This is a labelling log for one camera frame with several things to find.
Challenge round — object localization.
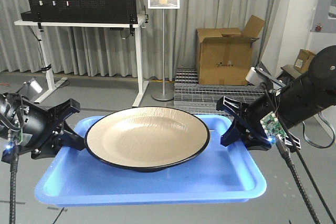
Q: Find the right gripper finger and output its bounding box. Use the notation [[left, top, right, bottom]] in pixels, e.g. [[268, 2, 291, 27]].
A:
[[220, 118, 271, 151], [216, 96, 249, 115]]

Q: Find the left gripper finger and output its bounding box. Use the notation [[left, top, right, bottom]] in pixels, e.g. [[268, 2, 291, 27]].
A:
[[47, 99, 80, 123], [52, 121, 85, 151]]

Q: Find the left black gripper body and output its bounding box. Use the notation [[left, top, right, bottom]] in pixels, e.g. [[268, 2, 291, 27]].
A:
[[1, 93, 57, 163]]

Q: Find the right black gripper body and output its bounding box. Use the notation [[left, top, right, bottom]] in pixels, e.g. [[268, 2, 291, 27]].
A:
[[246, 87, 288, 145]]

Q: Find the blue plastic tray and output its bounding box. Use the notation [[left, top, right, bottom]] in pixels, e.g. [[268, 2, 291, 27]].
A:
[[35, 114, 267, 207]]

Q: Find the beige plate black rim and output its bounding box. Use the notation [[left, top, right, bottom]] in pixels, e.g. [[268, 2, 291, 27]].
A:
[[85, 106, 211, 172]]

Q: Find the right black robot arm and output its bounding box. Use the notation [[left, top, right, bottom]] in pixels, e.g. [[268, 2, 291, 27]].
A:
[[216, 46, 335, 151]]

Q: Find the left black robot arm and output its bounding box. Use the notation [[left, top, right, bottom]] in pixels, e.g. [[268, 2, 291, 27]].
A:
[[1, 93, 85, 159]]

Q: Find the metal grating stack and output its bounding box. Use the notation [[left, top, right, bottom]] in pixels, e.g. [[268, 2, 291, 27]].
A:
[[174, 69, 263, 119]]

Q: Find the large open cardboard box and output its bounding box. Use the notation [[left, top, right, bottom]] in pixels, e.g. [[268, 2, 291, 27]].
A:
[[196, 15, 265, 86]]

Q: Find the small cardboard box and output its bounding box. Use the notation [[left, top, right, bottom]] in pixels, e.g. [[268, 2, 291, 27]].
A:
[[294, 49, 316, 73]]

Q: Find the grey curtain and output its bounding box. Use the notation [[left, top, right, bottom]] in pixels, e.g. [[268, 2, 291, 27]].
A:
[[1, 0, 280, 79]]

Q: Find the sign on metal stand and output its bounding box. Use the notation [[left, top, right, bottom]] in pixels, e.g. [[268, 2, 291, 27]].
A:
[[148, 0, 180, 102]]

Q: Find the right black braided cable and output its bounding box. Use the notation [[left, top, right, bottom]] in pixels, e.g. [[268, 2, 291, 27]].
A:
[[275, 137, 336, 224]]

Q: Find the black braided cable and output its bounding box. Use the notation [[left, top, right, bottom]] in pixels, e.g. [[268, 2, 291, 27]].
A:
[[7, 145, 20, 224], [275, 137, 336, 224]]

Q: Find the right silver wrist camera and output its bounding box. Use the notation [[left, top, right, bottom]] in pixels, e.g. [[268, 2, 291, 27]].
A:
[[246, 67, 285, 89]]

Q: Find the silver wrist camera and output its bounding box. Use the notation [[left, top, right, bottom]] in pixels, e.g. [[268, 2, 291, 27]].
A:
[[24, 78, 43, 95], [246, 67, 285, 89]]

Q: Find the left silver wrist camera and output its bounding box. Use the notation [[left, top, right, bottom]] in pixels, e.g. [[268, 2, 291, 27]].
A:
[[24, 78, 43, 95]]

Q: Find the left black braided cable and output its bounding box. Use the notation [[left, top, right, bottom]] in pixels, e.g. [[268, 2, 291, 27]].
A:
[[7, 145, 20, 224]]

